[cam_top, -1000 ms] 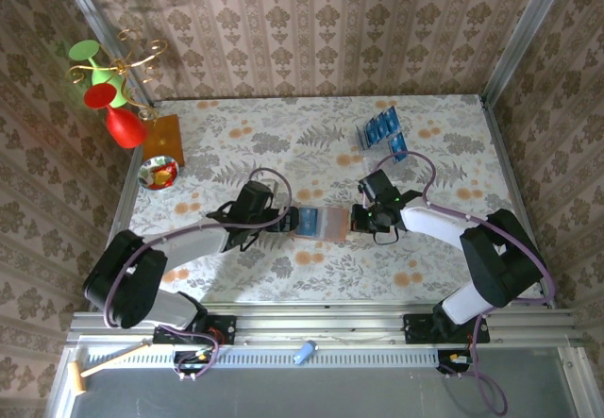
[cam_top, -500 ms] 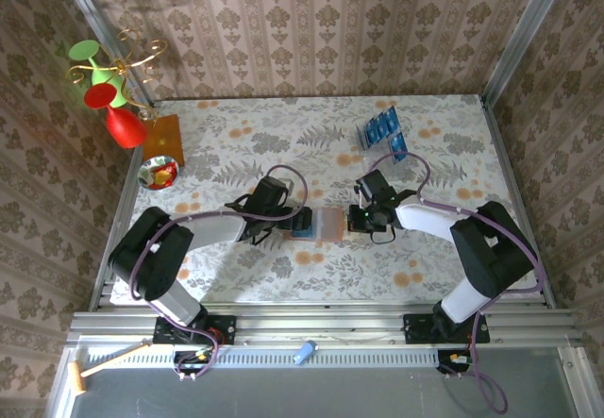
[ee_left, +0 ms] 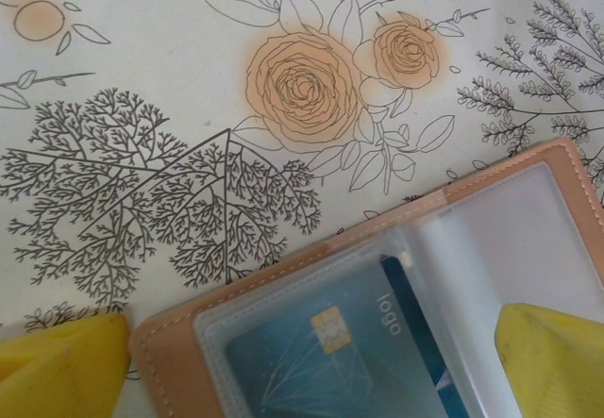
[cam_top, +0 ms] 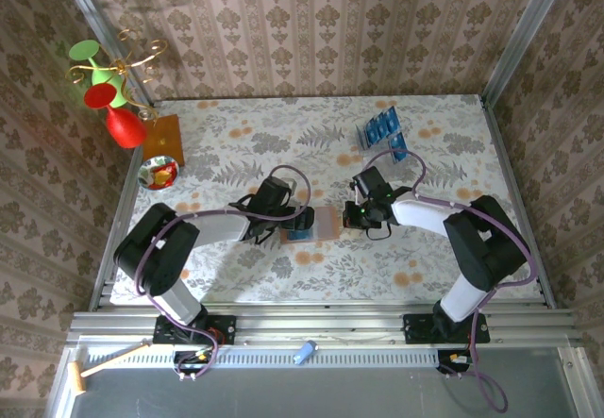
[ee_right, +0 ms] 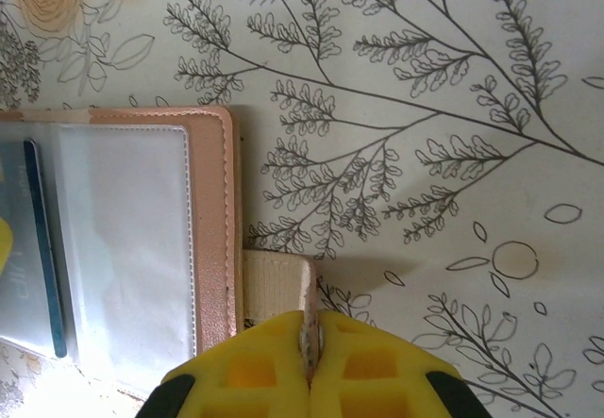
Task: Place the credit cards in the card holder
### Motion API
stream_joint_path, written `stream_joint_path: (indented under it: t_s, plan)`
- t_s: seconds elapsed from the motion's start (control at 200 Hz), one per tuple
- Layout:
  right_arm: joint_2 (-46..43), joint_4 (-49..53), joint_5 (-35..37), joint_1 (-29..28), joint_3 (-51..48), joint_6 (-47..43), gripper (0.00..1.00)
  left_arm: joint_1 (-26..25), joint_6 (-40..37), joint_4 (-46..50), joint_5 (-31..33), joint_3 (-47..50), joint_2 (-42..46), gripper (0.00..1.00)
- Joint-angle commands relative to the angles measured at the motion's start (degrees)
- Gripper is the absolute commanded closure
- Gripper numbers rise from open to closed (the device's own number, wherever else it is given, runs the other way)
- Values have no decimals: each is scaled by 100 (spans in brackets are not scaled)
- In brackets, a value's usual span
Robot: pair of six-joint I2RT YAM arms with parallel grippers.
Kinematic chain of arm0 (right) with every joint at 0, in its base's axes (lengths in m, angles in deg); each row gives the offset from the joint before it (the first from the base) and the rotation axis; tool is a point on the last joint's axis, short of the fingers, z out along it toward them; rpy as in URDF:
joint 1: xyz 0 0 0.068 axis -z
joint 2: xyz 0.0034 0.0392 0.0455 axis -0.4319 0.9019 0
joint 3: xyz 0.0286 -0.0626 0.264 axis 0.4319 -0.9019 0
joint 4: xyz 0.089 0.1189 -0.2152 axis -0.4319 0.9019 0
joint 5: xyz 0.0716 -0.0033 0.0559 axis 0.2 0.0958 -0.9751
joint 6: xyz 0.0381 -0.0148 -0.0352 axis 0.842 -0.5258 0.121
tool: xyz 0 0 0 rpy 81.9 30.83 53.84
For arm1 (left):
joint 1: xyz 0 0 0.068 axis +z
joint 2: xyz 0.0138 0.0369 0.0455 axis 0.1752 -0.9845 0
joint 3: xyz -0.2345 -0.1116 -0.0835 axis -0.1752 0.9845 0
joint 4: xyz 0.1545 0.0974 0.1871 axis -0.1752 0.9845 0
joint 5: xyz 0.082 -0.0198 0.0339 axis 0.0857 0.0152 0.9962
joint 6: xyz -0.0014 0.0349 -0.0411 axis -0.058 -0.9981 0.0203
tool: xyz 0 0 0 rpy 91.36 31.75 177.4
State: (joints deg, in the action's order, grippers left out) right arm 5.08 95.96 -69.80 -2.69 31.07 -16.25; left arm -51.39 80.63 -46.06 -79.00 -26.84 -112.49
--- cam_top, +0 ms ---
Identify pink card holder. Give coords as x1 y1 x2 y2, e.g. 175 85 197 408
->
278 206 342 244

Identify colourful small bowl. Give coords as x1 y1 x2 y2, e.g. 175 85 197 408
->
137 155 181 192

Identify orange wooden board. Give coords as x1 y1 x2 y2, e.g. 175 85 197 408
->
141 114 186 167

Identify blue cylinder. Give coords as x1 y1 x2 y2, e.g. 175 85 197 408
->
293 340 320 366

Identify red wine glass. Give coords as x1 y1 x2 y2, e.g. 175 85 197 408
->
82 82 149 150

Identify grey metal panel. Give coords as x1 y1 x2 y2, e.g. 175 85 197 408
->
46 347 591 418

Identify black connector box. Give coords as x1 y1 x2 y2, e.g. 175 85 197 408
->
436 349 473 375
172 349 213 376

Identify green wine glass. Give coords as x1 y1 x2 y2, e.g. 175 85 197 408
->
68 39 128 109

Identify wooden mallet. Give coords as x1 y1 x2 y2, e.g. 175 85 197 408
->
67 340 153 396

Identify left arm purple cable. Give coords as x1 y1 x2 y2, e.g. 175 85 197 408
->
134 165 312 382

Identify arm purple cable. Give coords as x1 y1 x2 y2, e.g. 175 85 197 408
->
353 148 533 414
134 165 312 382

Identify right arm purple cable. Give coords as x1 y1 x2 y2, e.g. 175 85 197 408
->
353 148 533 414

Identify aluminium mounting rail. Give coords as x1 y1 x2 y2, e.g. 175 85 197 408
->
65 308 584 349

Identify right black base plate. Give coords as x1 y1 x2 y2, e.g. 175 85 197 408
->
403 312 491 345

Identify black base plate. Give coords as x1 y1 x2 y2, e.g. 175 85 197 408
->
153 314 237 345
403 312 491 345

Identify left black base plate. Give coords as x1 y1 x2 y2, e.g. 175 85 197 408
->
153 314 237 345

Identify aluminium table side rail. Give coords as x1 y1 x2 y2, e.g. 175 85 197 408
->
478 94 558 309
88 101 157 313

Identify white slotted cable duct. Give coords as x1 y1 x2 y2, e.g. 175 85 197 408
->
87 345 473 368

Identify gold wire glass rack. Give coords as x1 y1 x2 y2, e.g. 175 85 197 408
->
64 28 169 110

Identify aluminium frame post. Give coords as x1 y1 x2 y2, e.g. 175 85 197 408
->
52 0 156 109
479 0 576 106

